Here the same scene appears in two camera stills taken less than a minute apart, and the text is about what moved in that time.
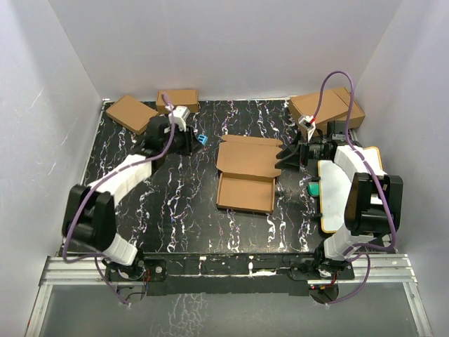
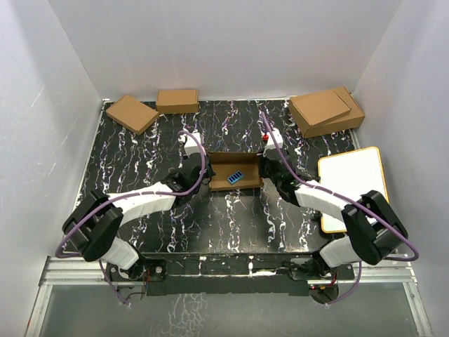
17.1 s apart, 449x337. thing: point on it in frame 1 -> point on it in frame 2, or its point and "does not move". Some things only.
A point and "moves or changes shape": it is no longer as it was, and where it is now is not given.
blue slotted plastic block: [203, 138] -> [235, 177]
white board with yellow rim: [334, 184] does not move
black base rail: [231, 274] does not move
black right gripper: [291, 163] -> [262, 161]
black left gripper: [189, 138] -> [210, 173]
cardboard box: [186, 98] does not move
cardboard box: [132, 114] does not move
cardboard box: [248, 168] moves or changes shape
